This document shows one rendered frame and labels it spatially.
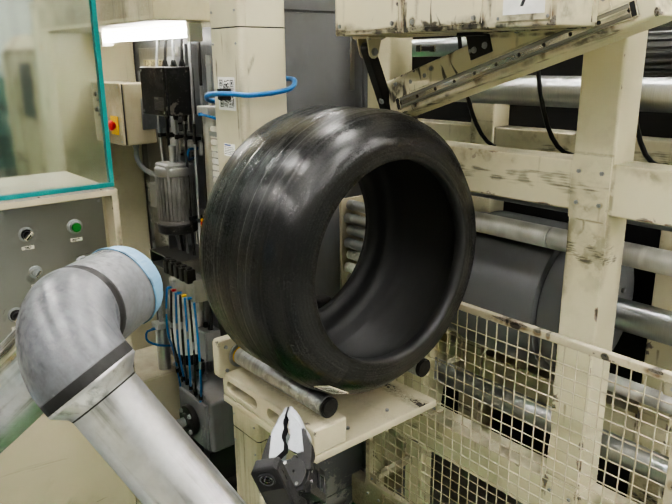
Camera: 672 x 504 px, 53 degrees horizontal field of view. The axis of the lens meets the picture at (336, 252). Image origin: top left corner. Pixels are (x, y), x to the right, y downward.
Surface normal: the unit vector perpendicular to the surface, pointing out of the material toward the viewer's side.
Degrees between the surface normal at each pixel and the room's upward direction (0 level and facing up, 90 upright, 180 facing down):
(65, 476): 92
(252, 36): 90
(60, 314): 35
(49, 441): 90
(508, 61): 90
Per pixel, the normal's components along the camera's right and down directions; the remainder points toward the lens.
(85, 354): 0.39, -0.37
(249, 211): -0.70, -0.24
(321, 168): 0.07, -0.32
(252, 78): 0.64, 0.21
